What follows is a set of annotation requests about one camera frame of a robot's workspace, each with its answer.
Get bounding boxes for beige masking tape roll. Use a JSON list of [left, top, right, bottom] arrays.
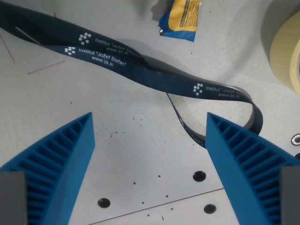
[[270, 9, 300, 96]]

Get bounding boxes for dark blue printed lanyard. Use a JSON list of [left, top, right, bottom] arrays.
[[0, 1, 263, 150]]

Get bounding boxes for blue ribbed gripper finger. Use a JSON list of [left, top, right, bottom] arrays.
[[0, 112, 96, 225], [205, 112, 300, 225]]

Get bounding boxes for yellow and blue snack wrapper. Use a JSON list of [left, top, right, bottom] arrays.
[[158, 0, 203, 43]]

